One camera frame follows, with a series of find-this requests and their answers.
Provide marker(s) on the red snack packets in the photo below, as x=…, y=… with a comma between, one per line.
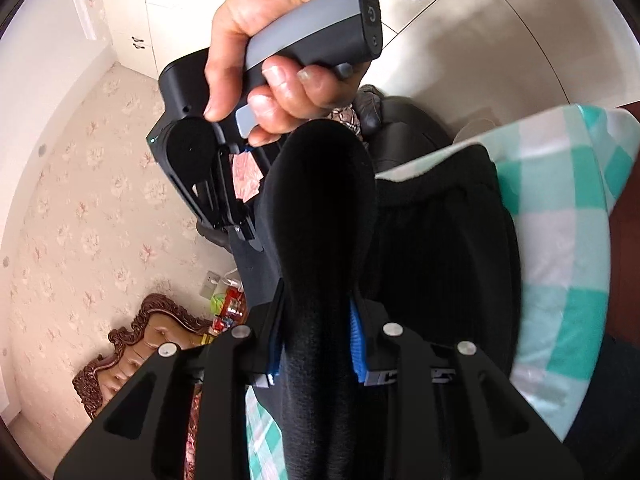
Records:
x=232, y=307

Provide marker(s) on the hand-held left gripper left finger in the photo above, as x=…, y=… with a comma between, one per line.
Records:
x=274, y=350

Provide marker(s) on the black pants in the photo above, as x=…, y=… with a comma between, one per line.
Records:
x=320, y=210

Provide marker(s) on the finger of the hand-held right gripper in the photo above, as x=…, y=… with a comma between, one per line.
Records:
x=235, y=200

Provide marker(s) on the white cabinet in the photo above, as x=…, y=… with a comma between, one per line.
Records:
x=125, y=10

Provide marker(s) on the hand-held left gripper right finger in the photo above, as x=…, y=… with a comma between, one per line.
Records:
x=356, y=345

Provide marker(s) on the green plastic item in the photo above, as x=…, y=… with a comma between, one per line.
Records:
x=217, y=302

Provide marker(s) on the brown patterned blanket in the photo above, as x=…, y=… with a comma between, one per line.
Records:
x=350, y=116

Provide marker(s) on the dark cloth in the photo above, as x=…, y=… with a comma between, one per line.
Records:
x=605, y=385

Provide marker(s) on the black armchair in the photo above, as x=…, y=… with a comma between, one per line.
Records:
x=405, y=132

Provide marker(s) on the white wall socket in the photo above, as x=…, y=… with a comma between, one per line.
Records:
x=209, y=284

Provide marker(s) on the person's right hand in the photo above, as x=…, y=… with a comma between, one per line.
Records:
x=250, y=10

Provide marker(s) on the green white checked cloth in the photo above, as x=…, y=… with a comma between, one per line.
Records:
x=560, y=240

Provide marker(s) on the large pink pillow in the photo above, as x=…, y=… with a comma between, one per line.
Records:
x=246, y=172

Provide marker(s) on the white waste bin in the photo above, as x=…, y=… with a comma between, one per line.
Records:
x=472, y=129

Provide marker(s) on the red floral blanket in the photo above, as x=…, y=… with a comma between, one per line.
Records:
x=192, y=440

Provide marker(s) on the brown tufted headboard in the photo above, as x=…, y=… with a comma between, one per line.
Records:
x=145, y=340

